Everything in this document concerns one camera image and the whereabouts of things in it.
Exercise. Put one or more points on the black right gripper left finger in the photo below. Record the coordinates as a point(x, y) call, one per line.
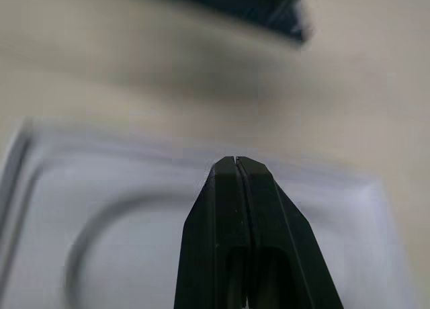
point(215, 221)

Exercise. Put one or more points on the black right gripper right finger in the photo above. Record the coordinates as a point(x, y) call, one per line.
point(279, 242)

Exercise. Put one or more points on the dark blue phone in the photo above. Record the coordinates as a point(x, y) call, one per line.
point(235, 3)

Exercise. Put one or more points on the white phone box base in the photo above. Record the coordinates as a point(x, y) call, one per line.
point(117, 174)

